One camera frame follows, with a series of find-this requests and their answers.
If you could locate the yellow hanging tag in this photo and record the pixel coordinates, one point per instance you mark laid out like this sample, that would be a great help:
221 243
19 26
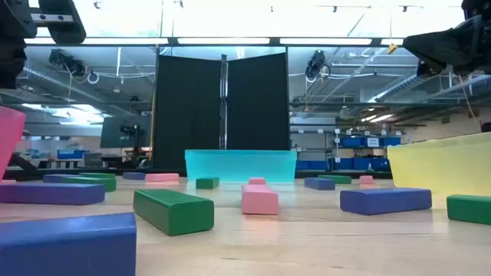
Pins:
392 48

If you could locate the black ceiling-mounted device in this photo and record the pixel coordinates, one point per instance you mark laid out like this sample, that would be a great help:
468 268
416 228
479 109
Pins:
316 63
67 61

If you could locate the blue crate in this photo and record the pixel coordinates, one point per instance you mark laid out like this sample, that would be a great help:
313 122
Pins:
71 154

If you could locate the dark monitor on stand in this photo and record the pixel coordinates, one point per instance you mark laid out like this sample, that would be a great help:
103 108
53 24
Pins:
115 132

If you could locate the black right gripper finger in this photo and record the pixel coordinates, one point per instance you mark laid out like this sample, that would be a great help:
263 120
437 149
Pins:
437 48

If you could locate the red plastic bin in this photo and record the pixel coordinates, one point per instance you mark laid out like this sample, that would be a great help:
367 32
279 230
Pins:
9 134

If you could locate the blue wooden block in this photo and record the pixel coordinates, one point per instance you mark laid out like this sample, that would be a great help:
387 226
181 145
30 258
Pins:
383 201
53 178
133 176
65 245
319 184
50 194

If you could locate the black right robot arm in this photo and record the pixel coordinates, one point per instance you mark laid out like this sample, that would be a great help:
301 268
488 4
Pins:
477 7

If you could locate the shelf with blue bins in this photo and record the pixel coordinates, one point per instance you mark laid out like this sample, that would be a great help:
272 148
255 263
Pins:
360 164

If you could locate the green wooden block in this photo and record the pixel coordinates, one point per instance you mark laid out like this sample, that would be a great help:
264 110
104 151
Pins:
339 179
207 183
97 175
470 210
172 214
96 184

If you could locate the pink wooden block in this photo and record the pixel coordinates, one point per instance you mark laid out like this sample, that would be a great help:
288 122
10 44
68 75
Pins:
7 181
366 179
257 181
162 177
259 201

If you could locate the teal plastic bin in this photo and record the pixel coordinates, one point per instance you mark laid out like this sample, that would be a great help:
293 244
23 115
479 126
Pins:
239 165

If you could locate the yellow plastic bin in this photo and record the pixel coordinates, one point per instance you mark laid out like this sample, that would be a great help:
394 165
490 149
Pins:
441 165

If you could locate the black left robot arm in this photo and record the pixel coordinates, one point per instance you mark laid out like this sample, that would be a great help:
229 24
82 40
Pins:
9 61

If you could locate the black screen panel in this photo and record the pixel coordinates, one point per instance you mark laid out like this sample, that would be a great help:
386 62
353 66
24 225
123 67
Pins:
188 111
257 103

